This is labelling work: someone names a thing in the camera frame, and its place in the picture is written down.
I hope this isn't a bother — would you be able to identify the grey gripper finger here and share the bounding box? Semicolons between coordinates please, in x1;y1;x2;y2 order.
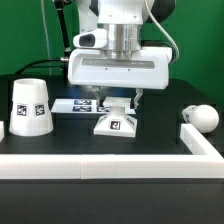
133;88;143;109
92;86;105;107

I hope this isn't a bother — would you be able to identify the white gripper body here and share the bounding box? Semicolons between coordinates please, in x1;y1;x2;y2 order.
68;47;172;89

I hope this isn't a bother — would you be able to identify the white lamp base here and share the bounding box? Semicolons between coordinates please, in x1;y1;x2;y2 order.
94;97;137;138

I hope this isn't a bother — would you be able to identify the white lamp bulb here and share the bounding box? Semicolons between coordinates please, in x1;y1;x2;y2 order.
182;105;219;133

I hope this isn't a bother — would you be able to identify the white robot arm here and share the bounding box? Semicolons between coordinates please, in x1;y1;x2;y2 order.
68;0;179;106

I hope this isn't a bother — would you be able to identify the white lamp shade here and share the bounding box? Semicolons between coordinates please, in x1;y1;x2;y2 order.
9;78;53;137

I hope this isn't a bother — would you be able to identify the white marker sheet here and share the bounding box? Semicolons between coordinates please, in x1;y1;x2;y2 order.
51;97;135;114

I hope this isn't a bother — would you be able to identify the white block at left edge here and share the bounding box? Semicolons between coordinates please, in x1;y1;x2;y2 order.
0;121;4;142

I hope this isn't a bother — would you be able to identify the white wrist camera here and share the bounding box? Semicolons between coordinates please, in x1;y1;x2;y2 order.
73;28;107;49

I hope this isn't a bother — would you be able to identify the black cable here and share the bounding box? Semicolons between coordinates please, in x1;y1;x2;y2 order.
13;0;74;76

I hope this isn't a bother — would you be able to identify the white frame wall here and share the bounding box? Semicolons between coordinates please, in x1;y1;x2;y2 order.
0;124;224;179

